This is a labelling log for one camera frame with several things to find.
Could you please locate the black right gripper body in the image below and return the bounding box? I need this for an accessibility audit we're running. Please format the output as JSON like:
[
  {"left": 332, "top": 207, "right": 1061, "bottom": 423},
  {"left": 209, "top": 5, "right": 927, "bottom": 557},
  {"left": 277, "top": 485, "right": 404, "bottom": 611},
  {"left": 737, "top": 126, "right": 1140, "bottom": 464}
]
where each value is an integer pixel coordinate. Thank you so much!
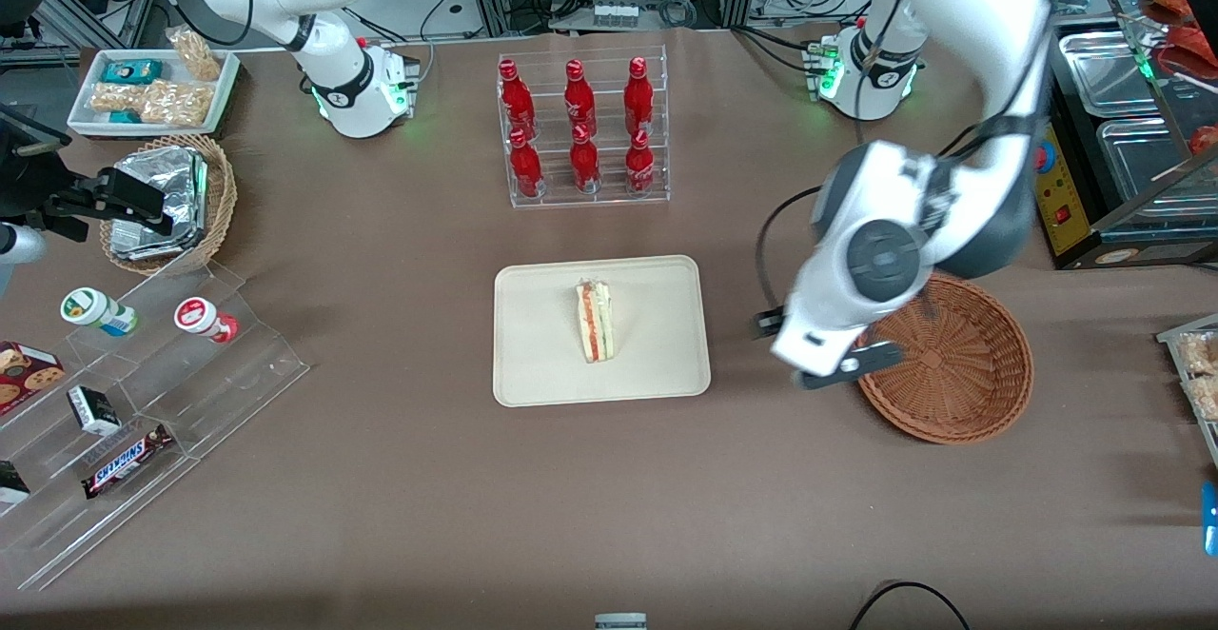
[{"left": 0, "top": 105, "right": 106, "bottom": 243}]

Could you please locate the triangle sandwich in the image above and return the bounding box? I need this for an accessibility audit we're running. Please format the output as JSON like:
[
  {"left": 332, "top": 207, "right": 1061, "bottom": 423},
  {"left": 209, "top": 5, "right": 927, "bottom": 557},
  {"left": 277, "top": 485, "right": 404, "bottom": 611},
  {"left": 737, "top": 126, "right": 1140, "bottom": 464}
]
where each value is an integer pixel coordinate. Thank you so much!
[{"left": 575, "top": 278, "right": 618, "bottom": 364}]

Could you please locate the light wicker basket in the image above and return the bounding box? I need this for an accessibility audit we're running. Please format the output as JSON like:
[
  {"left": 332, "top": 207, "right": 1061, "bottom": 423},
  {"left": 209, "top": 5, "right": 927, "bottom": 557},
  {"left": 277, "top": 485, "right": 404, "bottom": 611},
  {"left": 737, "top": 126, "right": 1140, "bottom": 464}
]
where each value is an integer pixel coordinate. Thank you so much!
[{"left": 99, "top": 133, "right": 239, "bottom": 277}]

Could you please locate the brown round wicker basket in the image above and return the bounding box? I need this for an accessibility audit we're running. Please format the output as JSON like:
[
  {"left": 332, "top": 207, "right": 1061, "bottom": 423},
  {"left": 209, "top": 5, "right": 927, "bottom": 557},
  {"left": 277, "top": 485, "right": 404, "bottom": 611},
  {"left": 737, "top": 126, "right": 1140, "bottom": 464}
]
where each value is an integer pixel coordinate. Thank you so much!
[{"left": 854, "top": 273, "right": 1035, "bottom": 445}]

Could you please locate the cream rectangular serving tray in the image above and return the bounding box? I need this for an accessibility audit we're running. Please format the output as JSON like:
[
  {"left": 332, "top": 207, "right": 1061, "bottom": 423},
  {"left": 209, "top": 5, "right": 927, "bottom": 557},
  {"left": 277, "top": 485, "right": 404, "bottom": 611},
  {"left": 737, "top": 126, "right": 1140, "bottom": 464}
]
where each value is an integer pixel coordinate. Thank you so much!
[{"left": 492, "top": 255, "right": 713, "bottom": 409}]

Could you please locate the clear plastic tray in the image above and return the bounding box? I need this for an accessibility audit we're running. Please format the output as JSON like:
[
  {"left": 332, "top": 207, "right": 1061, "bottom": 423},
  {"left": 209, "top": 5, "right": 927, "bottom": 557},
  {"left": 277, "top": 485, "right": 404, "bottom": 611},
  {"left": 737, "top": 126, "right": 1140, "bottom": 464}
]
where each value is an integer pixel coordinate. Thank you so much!
[{"left": 1156, "top": 314, "right": 1218, "bottom": 471}]

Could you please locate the stainless steel tray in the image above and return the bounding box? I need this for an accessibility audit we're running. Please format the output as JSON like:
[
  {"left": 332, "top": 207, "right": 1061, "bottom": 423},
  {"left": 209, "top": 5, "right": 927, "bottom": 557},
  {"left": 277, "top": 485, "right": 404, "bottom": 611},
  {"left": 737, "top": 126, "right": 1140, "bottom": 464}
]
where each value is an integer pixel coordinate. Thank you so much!
[
  {"left": 1096, "top": 118, "right": 1218, "bottom": 222},
  {"left": 1058, "top": 29, "right": 1157, "bottom": 122}
]

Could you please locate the aluminium foil container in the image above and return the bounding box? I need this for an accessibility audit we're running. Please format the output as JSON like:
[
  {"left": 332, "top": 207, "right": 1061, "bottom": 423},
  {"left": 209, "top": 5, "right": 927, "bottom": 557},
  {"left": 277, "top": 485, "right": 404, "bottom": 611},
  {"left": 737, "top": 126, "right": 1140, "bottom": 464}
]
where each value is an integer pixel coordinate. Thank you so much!
[
  {"left": 110, "top": 147, "right": 208, "bottom": 255},
  {"left": 110, "top": 221, "right": 206, "bottom": 263}
]

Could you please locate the clear bag of nuts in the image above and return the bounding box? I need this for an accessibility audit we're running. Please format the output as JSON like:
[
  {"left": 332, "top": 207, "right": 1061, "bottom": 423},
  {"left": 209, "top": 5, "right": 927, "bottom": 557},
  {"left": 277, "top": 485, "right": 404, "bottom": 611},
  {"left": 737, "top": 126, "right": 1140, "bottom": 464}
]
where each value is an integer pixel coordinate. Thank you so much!
[
  {"left": 139, "top": 80, "right": 216, "bottom": 128},
  {"left": 89, "top": 82, "right": 146, "bottom": 117},
  {"left": 166, "top": 27, "right": 223, "bottom": 82}
]

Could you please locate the green lid yogurt bottle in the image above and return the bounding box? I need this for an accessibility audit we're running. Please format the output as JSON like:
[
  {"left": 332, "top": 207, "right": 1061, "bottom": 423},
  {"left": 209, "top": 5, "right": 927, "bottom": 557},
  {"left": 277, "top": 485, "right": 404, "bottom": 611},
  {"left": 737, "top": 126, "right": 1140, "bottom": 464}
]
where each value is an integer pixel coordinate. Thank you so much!
[{"left": 60, "top": 287, "right": 139, "bottom": 338}]

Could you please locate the red lid yogurt bottle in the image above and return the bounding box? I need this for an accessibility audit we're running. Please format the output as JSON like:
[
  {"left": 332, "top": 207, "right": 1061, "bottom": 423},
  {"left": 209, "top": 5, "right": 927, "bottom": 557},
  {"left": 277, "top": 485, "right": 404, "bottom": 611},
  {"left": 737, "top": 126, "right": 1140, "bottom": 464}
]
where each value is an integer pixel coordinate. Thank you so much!
[{"left": 174, "top": 296, "right": 240, "bottom": 345}]

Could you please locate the teal snack box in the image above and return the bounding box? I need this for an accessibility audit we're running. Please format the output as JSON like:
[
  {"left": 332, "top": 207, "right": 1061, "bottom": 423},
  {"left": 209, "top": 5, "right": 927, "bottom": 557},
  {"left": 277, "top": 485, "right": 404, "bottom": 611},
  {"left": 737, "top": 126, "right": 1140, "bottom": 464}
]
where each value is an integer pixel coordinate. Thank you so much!
[{"left": 102, "top": 59, "right": 164, "bottom": 86}]

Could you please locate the white rectangular plastic bin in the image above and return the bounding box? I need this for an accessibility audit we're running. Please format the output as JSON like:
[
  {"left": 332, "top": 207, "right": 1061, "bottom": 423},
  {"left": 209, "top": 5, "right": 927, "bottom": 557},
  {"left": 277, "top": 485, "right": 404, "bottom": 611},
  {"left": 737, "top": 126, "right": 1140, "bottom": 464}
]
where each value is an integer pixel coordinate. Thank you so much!
[{"left": 67, "top": 48, "right": 242, "bottom": 139}]

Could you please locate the clear acrylic stepped display stand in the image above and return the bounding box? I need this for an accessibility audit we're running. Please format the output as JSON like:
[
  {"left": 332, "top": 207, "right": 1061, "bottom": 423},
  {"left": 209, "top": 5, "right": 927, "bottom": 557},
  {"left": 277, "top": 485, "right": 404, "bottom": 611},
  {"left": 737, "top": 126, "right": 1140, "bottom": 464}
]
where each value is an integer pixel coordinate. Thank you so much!
[{"left": 0, "top": 259, "right": 311, "bottom": 593}]

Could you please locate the chocolate chip cookie box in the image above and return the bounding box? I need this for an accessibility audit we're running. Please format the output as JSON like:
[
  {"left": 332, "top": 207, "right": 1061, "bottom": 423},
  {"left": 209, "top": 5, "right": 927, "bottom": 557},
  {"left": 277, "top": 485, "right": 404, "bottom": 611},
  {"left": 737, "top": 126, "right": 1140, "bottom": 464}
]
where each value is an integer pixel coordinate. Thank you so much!
[{"left": 0, "top": 341, "right": 67, "bottom": 418}]

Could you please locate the red aluminium cola bottle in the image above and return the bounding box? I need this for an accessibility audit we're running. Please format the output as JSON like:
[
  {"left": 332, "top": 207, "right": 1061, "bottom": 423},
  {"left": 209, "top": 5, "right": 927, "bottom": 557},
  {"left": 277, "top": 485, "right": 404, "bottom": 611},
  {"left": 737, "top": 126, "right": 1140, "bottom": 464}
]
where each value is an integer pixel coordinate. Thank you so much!
[
  {"left": 563, "top": 59, "right": 599, "bottom": 136},
  {"left": 623, "top": 56, "right": 658, "bottom": 136},
  {"left": 499, "top": 59, "right": 537, "bottom": 141},
  {"left": 508, "top": 128, "right": 545, "bottom": 199},
  {"left": 624, "top": 128, "right": 658, "bottom": 195},
  {"left": 569, "top": 124, "right": 602, "bottom": 195}
]

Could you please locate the small black white carton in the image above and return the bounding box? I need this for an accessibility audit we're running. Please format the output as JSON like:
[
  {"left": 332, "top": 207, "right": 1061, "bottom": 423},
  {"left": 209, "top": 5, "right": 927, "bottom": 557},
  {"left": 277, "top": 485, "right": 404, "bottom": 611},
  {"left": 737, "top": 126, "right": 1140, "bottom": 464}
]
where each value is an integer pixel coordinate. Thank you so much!
[{"left": 67, "top": 385, "right": 123, "bottom": 438}]

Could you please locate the Snickers chocolate bar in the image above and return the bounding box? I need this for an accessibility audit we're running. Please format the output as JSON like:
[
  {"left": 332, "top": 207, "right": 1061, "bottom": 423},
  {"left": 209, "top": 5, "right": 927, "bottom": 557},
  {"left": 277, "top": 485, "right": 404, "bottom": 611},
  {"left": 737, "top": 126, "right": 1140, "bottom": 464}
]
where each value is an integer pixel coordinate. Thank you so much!
[{"left": 81, "top": 423, "right": 176, "bottom": 501}]

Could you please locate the clear acrylic bottle rack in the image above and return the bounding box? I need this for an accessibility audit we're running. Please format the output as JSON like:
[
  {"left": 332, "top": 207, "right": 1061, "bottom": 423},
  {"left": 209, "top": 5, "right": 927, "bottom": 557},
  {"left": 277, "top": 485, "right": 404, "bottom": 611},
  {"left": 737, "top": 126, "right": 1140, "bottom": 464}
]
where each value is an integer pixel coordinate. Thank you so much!
[{"left": 496, "top": 45, "right": 673, "bottom": 210}]

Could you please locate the black control box red button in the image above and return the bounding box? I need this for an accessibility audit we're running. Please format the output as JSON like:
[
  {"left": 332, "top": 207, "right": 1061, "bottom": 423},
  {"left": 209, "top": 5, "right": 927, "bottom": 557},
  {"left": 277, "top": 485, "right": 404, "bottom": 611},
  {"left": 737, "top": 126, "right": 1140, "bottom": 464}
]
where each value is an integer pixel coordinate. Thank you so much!
[{"left": 1032, "top": 35, "right": 1110, "bottom": 271}]

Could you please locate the glass display cabinet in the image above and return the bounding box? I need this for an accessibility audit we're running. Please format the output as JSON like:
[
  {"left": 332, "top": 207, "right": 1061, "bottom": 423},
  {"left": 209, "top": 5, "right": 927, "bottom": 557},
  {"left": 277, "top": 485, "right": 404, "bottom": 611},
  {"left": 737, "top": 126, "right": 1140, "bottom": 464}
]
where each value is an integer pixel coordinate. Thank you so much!
[{"left": 1051, "top": 0, "right": 1218, "bottom": 269}]

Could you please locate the bagged pastry snack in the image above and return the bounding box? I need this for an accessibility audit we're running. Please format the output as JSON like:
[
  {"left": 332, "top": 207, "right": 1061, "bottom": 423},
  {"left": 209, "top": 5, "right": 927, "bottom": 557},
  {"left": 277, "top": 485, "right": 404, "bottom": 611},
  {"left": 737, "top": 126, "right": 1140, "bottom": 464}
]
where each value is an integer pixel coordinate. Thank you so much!
[
  {"left": 1183, "top": 373, "right": 1218, "bottom": 422},
  {"left": 1175, "top": 330, "right": 1218, "bottom": 376}
]

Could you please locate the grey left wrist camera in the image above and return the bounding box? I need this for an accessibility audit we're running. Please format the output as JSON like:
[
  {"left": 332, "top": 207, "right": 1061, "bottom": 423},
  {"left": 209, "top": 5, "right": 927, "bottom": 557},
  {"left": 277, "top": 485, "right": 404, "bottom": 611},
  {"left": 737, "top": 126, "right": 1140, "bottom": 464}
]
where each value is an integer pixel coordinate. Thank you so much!
[{"left": 795, "top": 342, "right": 905, "bottom": 391}]

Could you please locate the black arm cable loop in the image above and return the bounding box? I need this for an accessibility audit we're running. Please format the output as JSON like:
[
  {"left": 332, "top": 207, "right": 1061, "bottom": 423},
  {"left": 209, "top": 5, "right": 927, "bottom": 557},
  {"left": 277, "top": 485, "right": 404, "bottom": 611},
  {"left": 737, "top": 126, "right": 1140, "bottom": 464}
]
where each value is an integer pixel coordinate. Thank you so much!
[{"left": 756, "top": 186, "right": 827, "bottom": 317}]

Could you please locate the black table edge cable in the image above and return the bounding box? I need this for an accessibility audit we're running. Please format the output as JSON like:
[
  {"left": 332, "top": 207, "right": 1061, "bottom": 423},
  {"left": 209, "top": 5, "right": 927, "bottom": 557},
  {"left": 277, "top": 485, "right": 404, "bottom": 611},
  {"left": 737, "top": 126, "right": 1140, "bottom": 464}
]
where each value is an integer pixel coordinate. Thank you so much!
[{"left": 849, "top": 581, "right": 972, "bottom": 630}]

